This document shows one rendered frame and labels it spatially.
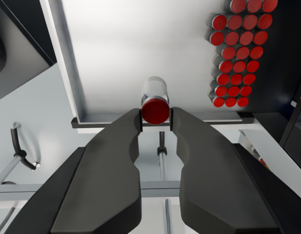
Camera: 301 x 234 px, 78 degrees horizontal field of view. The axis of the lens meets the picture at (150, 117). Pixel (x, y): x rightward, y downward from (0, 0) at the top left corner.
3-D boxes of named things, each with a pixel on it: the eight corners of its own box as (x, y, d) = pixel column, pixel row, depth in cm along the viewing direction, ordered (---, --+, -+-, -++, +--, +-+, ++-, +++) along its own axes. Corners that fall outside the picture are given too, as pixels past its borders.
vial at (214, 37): (216, 27, 32) (226, 31, 29) (214, 40, 34) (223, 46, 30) (204, 27, 32) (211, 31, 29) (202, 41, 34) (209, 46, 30)
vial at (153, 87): (166, 74, 16) (171, 96, 13) (166, 97, 18) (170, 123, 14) (141, 75, 17) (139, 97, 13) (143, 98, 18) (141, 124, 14)
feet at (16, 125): (21, 121, 148) (9, 132, 136) (42, 165, 175) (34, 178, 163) (10, 121, 148) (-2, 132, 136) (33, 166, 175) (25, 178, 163)
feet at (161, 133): (166, 117, 147) (168, 127, 135) (165, 163, 174) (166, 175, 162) (156, 118, 147) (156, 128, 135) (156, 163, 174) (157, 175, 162)
